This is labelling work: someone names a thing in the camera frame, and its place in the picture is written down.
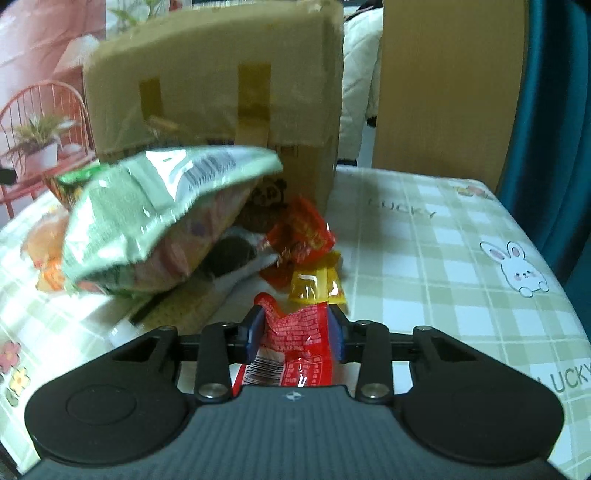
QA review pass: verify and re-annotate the green chip bag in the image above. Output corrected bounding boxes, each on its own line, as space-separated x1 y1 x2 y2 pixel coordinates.
62 145 283 294

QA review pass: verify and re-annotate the yellow candy packet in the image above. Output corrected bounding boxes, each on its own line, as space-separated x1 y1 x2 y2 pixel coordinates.
288 250 346 305

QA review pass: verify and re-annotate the white black snack packet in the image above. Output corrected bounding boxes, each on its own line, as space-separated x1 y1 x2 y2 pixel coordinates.
195 226 279 306

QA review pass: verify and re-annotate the checked cartoon tablecloth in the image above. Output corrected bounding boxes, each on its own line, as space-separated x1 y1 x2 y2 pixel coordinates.
1 167 590 479

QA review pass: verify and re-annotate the red orange snack packet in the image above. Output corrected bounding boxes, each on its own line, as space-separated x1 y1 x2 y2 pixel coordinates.
259 197 337 290

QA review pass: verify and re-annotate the orange bread packet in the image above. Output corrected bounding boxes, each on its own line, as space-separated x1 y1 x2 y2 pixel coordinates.
21 207 69 293

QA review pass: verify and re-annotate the teal curtain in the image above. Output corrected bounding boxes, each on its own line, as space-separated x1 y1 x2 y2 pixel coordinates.
498 1 590 327

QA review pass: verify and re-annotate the brown cardboard box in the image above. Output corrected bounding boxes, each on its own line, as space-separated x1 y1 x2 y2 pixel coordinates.
83 1 344 209

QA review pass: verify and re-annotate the wooden headboard panel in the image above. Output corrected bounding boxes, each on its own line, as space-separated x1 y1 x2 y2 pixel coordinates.
373 1 528 189

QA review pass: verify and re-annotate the pink printed backdrop poster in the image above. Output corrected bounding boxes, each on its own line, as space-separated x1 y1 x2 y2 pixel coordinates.
0 0 187 222

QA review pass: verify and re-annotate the white quilted bedding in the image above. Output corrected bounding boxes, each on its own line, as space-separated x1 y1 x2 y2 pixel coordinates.
338 7 384 162

